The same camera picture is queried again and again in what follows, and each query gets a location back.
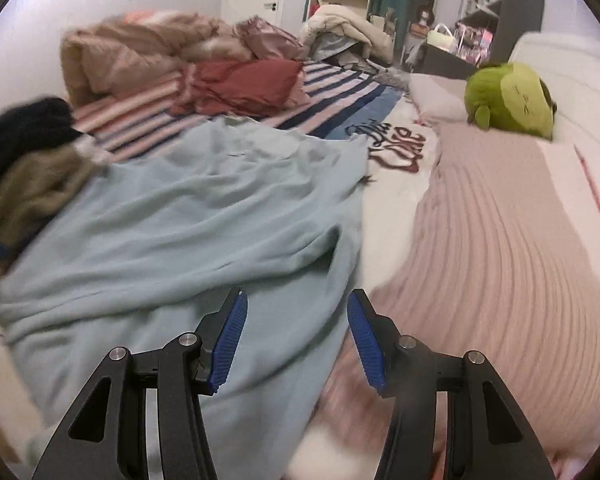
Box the mauve satin garment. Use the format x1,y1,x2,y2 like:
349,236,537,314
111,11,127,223
235,16,306,61

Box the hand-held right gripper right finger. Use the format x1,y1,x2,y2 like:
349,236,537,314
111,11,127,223
347,288,557,480

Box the pink ribbed blanket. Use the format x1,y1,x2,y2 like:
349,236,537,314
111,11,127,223
300,122,600,480

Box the white pillow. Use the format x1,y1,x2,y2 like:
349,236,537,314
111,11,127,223
408,73,476,123

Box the light blue garment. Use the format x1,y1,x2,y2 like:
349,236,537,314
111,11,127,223
0,117,370,480

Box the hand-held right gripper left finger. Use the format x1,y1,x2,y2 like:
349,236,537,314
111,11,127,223
31,287,249,480

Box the green plush toy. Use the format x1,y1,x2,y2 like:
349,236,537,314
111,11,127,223
463,62,558,141

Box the beige crumpled comforter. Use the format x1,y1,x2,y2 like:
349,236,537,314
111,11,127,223
60,10,261,108

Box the white shelving unit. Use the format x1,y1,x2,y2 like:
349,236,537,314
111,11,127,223
455,0,511,63

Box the light green handbag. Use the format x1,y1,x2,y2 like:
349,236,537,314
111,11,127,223
426,23,456,52

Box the striped blanket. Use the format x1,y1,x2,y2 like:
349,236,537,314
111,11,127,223
70,60,406,163

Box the black garment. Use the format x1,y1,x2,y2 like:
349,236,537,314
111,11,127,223
0,97,83,203

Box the dark red garment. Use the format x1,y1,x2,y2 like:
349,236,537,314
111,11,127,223
170,58,312,119

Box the white printed bedsheet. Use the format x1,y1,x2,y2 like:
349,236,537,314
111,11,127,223
345,95,443,301

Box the olive brown garment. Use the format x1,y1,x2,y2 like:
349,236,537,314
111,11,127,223
0,147,98,281

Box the white headboard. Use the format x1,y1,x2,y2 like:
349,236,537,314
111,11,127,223
507,31,600,196

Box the dark desk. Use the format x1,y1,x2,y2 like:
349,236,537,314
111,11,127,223
414,40,481,81

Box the cream and grey clothes pile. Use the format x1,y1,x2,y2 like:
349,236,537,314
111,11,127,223
300,4,396,66

